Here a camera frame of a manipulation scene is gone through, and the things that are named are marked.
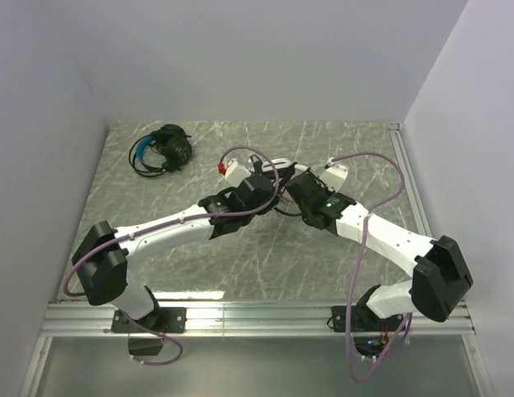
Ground white headphones black cable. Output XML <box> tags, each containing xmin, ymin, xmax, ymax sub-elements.
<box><xmin>250</xmin><ymin>155</ymin><xmax>307</xmax><ymax>218</ymax></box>

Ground black blue headphones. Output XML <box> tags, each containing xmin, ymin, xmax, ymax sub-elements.
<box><xmin>128</xmin><ymin>124</ymin><xmax>193</xmax><ymax>178</ymax></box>

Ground black headphone cable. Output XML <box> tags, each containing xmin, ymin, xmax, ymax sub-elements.
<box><xmin>128</xmin><ymin>136</ymin><xmax>177</xmax><ymax>179</ymax></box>

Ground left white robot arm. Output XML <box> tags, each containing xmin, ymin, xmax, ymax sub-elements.
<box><xmin>73</xmin><ymin>175</ymin><xmax>276</xmax><ymax>328</ymax></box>

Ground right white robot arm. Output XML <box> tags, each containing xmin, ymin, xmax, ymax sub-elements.
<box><xmin>286</xmin><ymin>171</ymin><xmax>473</xmax><ymax>331</ymax></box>

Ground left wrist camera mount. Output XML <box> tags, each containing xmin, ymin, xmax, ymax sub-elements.
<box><xmin>218</xmin><ymin>162</ymin><xmax>252</xmax><ymax>187</ymax></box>

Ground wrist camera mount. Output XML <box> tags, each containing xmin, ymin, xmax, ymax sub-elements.
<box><xmin>319</xmin><ymin>159</ymin><xmax>348</xmax><ymax>192</ymax></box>
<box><xmin>218</xmin><ymin>162</ymin><xmax>252</xmax><ymax>187</ymax></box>

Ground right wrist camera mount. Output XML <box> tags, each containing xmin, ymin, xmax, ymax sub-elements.
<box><xmin>319</xmin><ymin>159</ymin><xmax>348</xmax><ymax>192</ymax></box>

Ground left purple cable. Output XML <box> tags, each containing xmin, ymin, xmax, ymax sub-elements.
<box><xmin>62</xmin><ymin>145</ymin><xmax>281</xmax><ymax>366</ymax></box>

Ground purple cable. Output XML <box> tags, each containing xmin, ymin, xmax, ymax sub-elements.
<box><xmin>62</xmin><ymin>145</ymin><xmax>281</xmax><ymax>366</ymax></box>
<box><xmin>310</xmin><ymin>151</ymin><xmax>413</xmax><ymax>384</ymax></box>

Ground aluminium right side rail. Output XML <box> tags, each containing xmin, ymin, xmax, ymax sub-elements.
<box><xmin>387</xmin><ymin>123</ymin><xmax>433</xmax><ymax>237</ymax></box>

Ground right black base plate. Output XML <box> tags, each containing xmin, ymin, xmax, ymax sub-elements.
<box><xmin>327</xmin><ymin>305</ymin><xmax>404</xmax><ymax>332</ymax></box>

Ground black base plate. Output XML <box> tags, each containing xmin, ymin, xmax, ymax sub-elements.
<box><xmin>327</xmin><ymin>305</ymin><xmax>404</xmax><ymax>332</ymax></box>
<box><xmin>111</xmin><ymin>307</ymin><xmax>187</xmax><ymax>333</ymax></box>

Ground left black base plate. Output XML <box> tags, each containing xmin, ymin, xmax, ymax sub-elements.
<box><xmin>111</xmin><ymin>307</ymin><xmax>187</xmax><ymax>333</ymax></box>

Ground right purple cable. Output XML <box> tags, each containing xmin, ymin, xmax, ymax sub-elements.
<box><xmin>310</xmin><ymin>151</ymin><xmax>413</xmax><ymax>384</ymax></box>

